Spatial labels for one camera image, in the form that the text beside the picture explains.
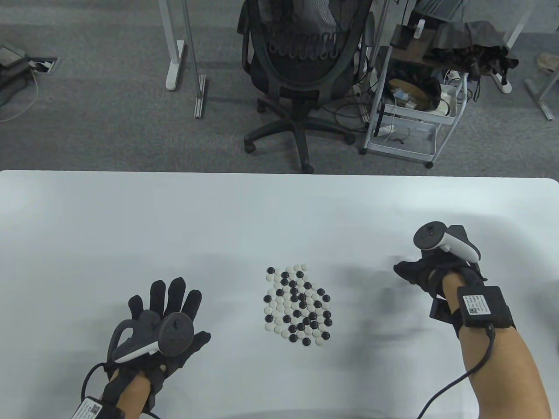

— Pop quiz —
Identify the person's right hand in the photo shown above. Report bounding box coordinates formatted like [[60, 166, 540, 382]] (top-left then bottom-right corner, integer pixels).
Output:
[[393, 250, 487, 299]]

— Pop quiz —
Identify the person's left hand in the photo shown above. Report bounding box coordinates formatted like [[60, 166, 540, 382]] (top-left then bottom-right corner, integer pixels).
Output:
[[104, 278, 211, 409]]

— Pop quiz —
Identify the pile of mixed go stones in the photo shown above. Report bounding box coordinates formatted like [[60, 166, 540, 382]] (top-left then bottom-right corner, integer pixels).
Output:
[[263, 264, 334, 347]]

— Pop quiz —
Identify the person's left forearm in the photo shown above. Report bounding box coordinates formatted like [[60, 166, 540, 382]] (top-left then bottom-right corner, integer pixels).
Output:
[[103, 375, 153, 419]]

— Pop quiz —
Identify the person's right forearm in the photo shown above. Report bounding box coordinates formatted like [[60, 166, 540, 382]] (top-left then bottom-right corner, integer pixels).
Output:
[[441, 268, 552, 419]]

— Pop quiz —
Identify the dark grey left hand controller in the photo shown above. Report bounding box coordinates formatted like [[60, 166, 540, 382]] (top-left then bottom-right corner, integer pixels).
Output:
[[108, 313, 195, 364]]

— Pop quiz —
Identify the grey white right hand controller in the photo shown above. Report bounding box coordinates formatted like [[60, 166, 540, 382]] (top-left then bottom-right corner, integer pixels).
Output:
[[414, 223, 481, 263]]

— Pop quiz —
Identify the black right wrist sensor box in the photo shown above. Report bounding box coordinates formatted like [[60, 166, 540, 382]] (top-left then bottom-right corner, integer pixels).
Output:
[[457, 286, 516, 329]]

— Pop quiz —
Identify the black wrist sensor box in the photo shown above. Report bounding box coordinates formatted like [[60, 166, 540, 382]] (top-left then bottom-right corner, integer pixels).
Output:
[[457, 286, 516, 329], [75, 396, 124, 419]]

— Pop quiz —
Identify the white wheeled utility cart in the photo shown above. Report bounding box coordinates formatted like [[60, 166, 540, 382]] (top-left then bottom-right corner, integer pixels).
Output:
[[359, 22, 470, 170]]

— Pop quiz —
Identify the black left wrist sensor box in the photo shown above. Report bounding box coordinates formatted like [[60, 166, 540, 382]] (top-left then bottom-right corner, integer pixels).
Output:
[[75, 396, 124, 419]]

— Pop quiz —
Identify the white power adapter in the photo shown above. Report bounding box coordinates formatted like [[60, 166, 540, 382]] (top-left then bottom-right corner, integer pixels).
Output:
[[439, 83, 459, 117]]

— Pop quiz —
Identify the black and tan bag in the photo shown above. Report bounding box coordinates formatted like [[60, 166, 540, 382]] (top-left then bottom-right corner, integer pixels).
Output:
[[386, 65, 442, 112]]

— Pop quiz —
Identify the grey desk leg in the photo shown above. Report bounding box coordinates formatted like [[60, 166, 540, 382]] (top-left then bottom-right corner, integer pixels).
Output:
[[524, 72, 559, 121]]

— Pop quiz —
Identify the black mesh office chair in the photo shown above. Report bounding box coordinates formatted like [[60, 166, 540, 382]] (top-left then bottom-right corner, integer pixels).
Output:
[[237, 0, 376, 174]]

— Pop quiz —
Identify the black phone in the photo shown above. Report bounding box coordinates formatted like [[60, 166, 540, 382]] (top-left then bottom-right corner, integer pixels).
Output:
[[390, 25, 415, 48]]

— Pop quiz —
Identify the black crumpled cloth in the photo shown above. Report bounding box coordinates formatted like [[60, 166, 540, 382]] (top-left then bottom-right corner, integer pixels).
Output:
[[426, 21, 520, 88]]

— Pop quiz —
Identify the white slanted desk leg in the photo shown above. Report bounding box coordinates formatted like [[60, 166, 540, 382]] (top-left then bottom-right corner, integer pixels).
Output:
[[489, 0, 531, 94]]

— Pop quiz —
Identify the floor socket box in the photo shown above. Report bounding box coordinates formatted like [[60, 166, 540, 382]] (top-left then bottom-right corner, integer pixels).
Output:
[[28, 56, 59, 74]]

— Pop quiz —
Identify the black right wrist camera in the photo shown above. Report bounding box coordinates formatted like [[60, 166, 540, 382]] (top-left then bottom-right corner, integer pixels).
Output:
[[430, 299, 459, 323]]

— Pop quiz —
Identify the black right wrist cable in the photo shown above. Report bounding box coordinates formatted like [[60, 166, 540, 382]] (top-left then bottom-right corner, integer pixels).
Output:
[[418, 325, 497, 419]]

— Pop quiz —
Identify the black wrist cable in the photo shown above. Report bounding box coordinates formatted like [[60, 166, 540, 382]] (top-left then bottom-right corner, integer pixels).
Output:
[[418, 325, 497, 419], [81, 362, 114, 405]]

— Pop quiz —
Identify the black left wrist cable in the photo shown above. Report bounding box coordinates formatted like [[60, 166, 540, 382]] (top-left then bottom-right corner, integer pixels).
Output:
[[81, 362, 114, 405]]

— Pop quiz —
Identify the aluminium profile post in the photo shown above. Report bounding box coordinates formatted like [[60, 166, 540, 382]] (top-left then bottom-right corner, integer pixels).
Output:
[[181, 0, 207, 118]]

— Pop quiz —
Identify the white floor cable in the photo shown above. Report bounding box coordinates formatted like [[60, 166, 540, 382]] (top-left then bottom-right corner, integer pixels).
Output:
[[0, 72, 39, 122]]

